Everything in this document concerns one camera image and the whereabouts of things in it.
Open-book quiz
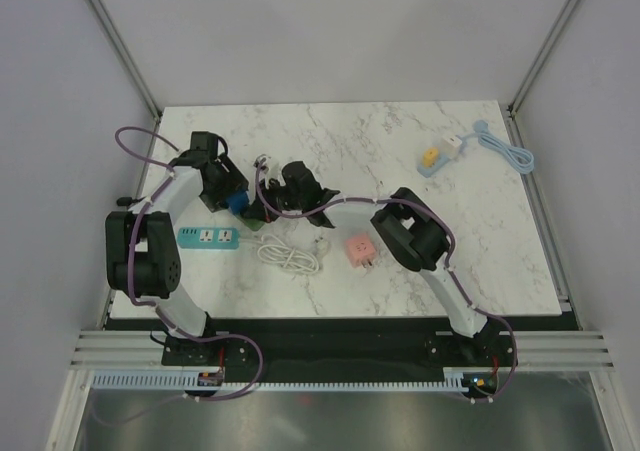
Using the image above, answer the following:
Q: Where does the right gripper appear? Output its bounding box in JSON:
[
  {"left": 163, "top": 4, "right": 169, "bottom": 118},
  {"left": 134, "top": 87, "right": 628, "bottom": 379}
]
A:
[{"left": 246, "top": 177, "right": 305, "bottom": 224}]

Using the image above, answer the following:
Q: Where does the blue cube plug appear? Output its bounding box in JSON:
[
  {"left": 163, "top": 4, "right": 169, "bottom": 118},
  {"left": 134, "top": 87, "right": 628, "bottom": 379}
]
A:
[{"left": 225, "top": 191, "right": 250, "bottom": 216}]

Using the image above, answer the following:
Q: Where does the green power strip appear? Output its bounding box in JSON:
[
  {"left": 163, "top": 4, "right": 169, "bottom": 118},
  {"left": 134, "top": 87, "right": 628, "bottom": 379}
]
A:
[{"left": 238, "top": 216, "right": 265, "bottom": 232}]

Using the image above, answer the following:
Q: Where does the teal power strip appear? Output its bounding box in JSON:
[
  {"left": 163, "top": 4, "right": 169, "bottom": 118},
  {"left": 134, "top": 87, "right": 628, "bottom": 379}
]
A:
[{"left": 177, "top": 227, "right": 239, "bottom": 250}]

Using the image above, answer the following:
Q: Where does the pink cube socket adapter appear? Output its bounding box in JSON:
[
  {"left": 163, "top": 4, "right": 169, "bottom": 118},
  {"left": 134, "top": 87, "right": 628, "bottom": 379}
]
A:
[{"left": 345, "top": 233, "right": 377, "bottom": 268}]

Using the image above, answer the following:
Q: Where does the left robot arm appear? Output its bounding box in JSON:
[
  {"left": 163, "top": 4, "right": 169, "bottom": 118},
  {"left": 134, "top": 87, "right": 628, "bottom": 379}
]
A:
[{"left": 105, "top": 126, "right": 249, "bottom": 364}]

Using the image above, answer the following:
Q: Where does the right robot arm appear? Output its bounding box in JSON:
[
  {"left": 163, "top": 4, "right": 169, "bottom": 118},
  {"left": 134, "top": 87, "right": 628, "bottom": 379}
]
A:
[{"left": 248, "top": 155, "right": 499, "bottom": 365}]

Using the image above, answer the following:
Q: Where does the small yellow plug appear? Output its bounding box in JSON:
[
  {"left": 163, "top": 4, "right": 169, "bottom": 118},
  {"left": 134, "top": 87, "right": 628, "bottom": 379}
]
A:
[{"left": 422, "top": 147, "right": 440, "bottom": 168}]

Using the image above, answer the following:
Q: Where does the small white plug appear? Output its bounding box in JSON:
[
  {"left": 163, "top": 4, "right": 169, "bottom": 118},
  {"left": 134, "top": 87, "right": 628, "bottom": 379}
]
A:
[{"left": 440, "top": 135, "right": 464, "bottom": 159}]

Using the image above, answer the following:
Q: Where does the light blue power strip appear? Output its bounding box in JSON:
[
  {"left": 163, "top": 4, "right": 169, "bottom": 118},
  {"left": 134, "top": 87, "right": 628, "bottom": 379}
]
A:
[{"left": 417, "top": 153, "right": 452, "bottom": 178}]

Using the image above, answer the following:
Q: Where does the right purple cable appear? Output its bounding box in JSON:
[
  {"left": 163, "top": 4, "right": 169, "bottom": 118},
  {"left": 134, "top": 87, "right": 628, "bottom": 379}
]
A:
[{"left": 253, "top": 165, "right": 519, "bottom": 405}]

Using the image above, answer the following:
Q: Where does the purple cable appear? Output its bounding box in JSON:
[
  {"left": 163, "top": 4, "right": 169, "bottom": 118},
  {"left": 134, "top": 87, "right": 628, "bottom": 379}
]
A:
[
  {"left": 114, "top": 125, "right": 266, "bottom": 425},
  {"left": 253, "top": 165, "right": 519, "bottom": 405}
]

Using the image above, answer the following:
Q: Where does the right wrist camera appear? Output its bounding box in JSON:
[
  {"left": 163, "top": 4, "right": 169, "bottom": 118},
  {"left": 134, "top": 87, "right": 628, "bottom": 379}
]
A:
[{"left": 254, "top": 154, "right": 280, "bottom": 180}]

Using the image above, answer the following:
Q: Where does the white coiled cable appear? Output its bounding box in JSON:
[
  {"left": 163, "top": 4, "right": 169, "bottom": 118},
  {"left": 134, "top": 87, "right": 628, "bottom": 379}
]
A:
[{"left": 239, "top": 234, "right": 332, "bottom": 275}]

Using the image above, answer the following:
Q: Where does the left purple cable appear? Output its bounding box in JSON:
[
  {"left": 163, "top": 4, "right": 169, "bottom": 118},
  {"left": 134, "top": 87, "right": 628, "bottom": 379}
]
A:
[{"left": 114, "top": 125, "right": 266, "bottom": 425}]

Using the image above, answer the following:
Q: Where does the aluminium frame rail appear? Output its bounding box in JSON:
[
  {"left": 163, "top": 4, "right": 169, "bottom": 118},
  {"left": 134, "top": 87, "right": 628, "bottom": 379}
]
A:
[{"left": 70, "top": 330, "right": 614, "bottom": 371}]

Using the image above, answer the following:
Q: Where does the light blue coiled cable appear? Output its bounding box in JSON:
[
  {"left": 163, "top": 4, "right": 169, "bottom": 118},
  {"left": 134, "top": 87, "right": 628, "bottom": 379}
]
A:
[{"left": 457, "top": 119, "right": 536, "bottom": 175}]

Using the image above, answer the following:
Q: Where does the white cable duct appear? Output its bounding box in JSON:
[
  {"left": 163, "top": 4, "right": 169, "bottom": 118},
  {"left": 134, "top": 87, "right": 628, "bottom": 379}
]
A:
[{"left": 91, "top": 368, "right": 482, "bottom": 393}]

